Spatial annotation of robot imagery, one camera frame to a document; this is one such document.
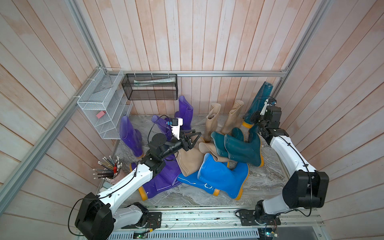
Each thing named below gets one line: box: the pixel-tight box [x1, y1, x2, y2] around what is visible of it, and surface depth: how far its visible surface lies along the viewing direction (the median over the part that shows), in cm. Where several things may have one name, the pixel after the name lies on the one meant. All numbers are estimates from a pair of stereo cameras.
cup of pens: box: [92, 155, 127, 185], surface depth 80 cm
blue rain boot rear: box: [177, 171, 221, 196], surface depth 81 cm
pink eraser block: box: [95, 110, 107, 119], surface depth 84 cm
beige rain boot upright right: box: [221, 100, 245, 135], surface depth 94 cm
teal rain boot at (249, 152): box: [224, 132, 264, 167], surface depth 90 cm
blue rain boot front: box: [197, 153, 250, 200], surface depth 78 cm
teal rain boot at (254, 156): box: [246, 131, 265, 167], surface depth 92 cm
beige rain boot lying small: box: [198, 142, 231, 163], surface depth 81 cm
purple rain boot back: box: [174, 95, 194, 131], surface depth 95 cm
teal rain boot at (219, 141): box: [211, 127, 245, 158], surface depth 87 cm
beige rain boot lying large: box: [174, 135, 206, 177], surface depth 78 cm
